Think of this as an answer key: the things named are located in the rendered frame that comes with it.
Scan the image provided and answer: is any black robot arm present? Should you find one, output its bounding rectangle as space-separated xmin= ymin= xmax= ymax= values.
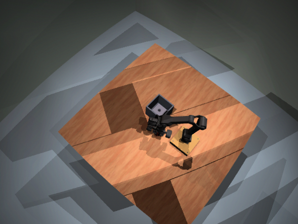
xmin=147 ymin=114 xmax=207 ymax=145

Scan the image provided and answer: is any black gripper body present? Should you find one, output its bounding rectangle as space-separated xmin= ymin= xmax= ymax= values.
xmin=146 ymin=125 xmax=172 ymax=139

